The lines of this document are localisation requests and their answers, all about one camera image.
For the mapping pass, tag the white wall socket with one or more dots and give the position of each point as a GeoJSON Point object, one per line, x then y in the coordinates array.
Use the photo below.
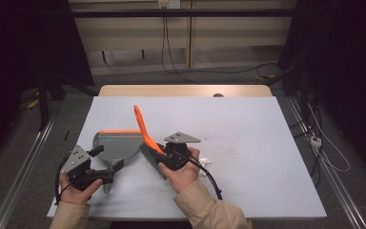
{"type": "Point", "coordinates": [169, 4]}

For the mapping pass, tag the person's right hand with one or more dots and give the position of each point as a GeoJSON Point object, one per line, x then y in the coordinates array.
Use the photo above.
{"type": "Point", "coordinates": [182, 179]}

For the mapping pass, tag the person's left hand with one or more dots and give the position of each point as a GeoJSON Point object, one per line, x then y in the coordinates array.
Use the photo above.
{"type": "Point", "coordinates": [76, 195]}

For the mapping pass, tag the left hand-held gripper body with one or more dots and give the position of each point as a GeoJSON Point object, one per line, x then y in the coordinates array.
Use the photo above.
{"type": "Point", "coordinates": [76, 159]}

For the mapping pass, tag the white power strip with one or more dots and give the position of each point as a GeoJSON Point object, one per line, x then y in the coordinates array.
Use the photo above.
{"type": "Point", "coordinates": [315, 141]}

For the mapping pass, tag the black curtain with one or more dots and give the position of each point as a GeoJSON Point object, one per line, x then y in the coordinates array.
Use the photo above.
{"type": "Point", "coordinates": [346, 47]}
{"type": "Point", "coordinates": [22, 47]}

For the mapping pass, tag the black metal stand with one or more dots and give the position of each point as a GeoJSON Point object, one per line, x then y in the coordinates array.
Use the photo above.
{"type": "Point", "coordinates": [43, 101]}

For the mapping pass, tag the white table cover sheet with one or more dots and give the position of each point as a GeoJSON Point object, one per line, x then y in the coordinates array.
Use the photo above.
{"type": "Point", "coordinates": [235, 127]}

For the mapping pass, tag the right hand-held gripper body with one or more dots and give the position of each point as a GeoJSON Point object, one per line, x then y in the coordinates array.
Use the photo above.
{"type": "Point", "coordinates": [179, 149]}

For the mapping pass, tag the grey table grommet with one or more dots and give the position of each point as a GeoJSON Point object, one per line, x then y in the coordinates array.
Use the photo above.
{"type": "Point", "coordinates": [218, 95]}

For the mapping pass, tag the black horizontal bar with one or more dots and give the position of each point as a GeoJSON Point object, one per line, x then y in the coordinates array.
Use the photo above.
{"type": "Point", "coordinates": [184, 13]}

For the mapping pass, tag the metal floor rail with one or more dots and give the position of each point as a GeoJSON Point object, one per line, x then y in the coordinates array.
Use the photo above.
{"type": "Point", "coordinates": [330, 171]}
{"type": "Point", "coordinates": [22, 171]}

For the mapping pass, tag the yellow floor tape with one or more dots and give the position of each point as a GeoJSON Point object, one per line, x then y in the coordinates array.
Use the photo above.
{"type": "Point", "coordinates": [33, 103]}

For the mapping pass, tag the grey dustpan with orange edge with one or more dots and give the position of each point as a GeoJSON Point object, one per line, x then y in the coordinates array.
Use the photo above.
{"type": "Point", "coordinates": [117, 146]}

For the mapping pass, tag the wooden table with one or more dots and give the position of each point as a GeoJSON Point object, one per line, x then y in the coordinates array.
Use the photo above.
{"type": "Point", "coordinates": [171, 90]}

